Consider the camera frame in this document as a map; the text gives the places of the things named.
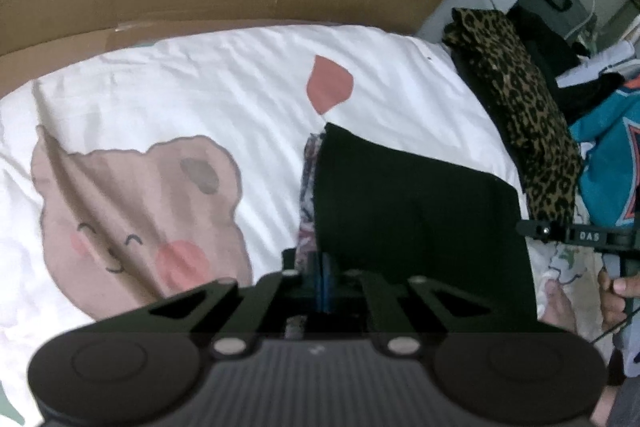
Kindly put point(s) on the teal garment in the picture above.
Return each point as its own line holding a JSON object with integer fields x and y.
{"x": 610, "y": 147}

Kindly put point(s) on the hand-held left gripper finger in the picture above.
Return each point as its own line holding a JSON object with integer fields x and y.
{"x": 328, "y": 279}
{"x": 316, "y": 279}

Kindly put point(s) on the black garment bear print lining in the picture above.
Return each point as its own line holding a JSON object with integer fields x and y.
{"x": 415, "y": 217}

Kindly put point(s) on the person's leg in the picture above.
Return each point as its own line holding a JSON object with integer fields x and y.
{"x": 557, "y": 304}

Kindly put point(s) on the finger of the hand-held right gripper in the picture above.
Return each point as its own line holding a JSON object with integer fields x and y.
{"x": 540, "y": 229}

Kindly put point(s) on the white bear print bed sheet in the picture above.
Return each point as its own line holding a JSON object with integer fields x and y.
{"x": 200, "y": 92}

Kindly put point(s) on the black cloth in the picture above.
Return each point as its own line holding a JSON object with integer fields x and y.
{"x": 555, "y": 47}

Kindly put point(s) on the person's right hand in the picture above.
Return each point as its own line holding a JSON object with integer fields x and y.
{"x": 612, "y": 302}

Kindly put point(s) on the leopard print cloth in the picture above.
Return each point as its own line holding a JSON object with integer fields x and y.
{"x": 530, "y": 107}

